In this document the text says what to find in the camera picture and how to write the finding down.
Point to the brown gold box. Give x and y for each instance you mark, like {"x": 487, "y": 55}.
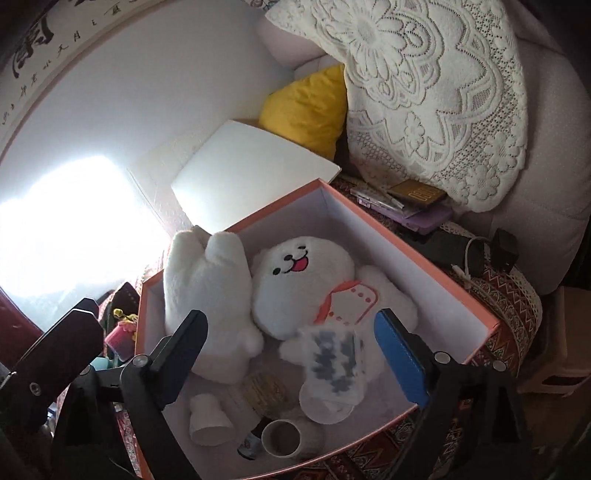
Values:
{"x": 415, "y": 194}

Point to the black glove with green trim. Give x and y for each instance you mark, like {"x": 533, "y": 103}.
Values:
{"x": 122, "y": 300}

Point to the pink sofa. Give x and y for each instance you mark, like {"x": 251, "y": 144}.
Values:
{"x": 554, "y": 161}

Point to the small dark bottle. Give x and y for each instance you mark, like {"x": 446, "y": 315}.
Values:
{"x": 249, "y": 445}

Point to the pink plastic stool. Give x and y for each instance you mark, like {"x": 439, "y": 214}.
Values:
{"x": 563, "y": 350}

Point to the white plush toy with bib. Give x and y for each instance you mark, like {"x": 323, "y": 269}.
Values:
{"x": 295, "y": 277}

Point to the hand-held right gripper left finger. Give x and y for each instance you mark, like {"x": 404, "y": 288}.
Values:
{"x": 180, "y": 364}

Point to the yellow cushion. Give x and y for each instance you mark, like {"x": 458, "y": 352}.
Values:
{"x": 307, "y": 110}

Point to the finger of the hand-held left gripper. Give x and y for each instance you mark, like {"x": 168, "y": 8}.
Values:
{"x": 64, "y": 350}

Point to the brown lined paper cup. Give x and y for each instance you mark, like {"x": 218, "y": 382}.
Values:
{"x": 288, "y": 438}

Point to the white box lid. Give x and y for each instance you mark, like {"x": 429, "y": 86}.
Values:
{"x": 249, "y": 170}

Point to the white lace pillow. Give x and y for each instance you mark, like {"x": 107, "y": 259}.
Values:
{"x": 429, "y": 92}

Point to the white paper cup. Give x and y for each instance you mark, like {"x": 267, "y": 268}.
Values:
{"x": 210, "y": 420}

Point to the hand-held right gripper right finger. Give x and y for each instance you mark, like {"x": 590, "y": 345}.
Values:
{"x": 401, "y": 360}

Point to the plain white plush toy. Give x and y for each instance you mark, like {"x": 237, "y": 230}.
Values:
{"x": 207, "y": 286}

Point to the round clear yellowish container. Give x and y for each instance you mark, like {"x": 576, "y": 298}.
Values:
{"x": 265, "y": 392}

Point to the black charger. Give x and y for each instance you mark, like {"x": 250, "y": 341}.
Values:
{"x": 504, "y": 251}

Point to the white patterned cup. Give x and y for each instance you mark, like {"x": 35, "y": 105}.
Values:
{"x": 332, "y": 369}

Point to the orange shoe box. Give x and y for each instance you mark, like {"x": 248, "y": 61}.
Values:
{"x": 415, "y": 277}

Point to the pink knitted flower pot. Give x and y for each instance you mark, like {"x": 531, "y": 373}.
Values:
{"x": 121, "y": 339}

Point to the calligraphy wall scroll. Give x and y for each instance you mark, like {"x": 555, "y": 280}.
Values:
{"x": 41, "y": 60}

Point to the black pouch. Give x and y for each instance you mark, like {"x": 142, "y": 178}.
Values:
{"x": 443, "y": 251}

